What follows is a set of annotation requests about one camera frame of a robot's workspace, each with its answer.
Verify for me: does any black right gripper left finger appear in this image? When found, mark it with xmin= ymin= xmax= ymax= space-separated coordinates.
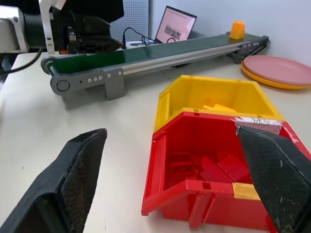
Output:
xmin=0 ymin=128 xmax=108 ymax=233

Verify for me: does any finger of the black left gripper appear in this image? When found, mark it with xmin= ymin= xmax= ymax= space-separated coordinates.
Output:
xmin=82 ymin=15 xmax=113 ymax=37
xmin=81 ymin=35 xmax=125 ymax=52

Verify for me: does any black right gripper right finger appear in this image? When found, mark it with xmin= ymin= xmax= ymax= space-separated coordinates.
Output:
xmin=235 ymin=125 xmax=311 ymax=233

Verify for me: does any yellow tape patch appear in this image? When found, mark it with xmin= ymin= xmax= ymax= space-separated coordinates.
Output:
xmin=232 ymin=182 xmax=261 ymax=201

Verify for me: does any white perforated panel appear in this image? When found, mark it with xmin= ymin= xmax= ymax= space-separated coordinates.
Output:
xmin=108 ymin=0 xmax=150 ymax=44

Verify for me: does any red toy block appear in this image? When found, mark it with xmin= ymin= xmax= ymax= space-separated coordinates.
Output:
xmin=200 ymin=156 xmax=234 ymax=183
xmin=217 ymin=154 xmax=252 ymax=182

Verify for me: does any torn white tape label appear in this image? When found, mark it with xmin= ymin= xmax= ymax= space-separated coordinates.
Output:
xmin=232 ymin=116 xmax=283 ymax=134

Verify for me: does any open laptop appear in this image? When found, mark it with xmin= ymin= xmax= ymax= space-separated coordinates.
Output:
xmin=154 ymin=5 xmax=198 ymax=45

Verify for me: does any red studded toy plate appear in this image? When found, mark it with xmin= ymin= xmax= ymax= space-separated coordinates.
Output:
xmin=169 ymin=151 xmax=203 ymax=188

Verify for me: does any yellow plate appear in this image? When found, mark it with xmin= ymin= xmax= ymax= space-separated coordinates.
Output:
xmin=241 ymin=62 xmax=311 ymax=91

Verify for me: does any red plastic bin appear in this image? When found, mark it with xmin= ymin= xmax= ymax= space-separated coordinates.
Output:
xmin=141 ymin=111 xmax=311 ymax=232

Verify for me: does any yellow plastic bin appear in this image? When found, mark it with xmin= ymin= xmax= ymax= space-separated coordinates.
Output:
xmin=154 ymin=74 xmax=286 ymax=133

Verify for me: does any pink plate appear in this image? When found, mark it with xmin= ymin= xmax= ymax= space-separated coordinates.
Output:
xmin=243 ymin=55 xmax=311 ymax=86

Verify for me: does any orange toy block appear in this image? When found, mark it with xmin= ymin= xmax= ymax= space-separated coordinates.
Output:
xmin=229 ymin=21 xmax=246 ymax=40

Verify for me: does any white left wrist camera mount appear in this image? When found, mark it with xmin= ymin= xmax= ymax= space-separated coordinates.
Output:
xmin=38 ymin=0 xmax=67 ymax=54

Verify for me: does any black laptop power cable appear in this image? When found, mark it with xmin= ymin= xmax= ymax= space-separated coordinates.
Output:
xmin=122 ymin=27 xmax=176 ymax=50

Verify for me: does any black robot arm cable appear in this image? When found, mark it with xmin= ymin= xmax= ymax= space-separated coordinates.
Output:
xmin=0 ymin=47 xmax=43 ymax=73

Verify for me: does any green conveyor belt grey frame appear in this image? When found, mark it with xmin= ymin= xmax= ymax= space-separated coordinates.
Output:
xmin=40 ymin=35 xmax=271 ymax=101

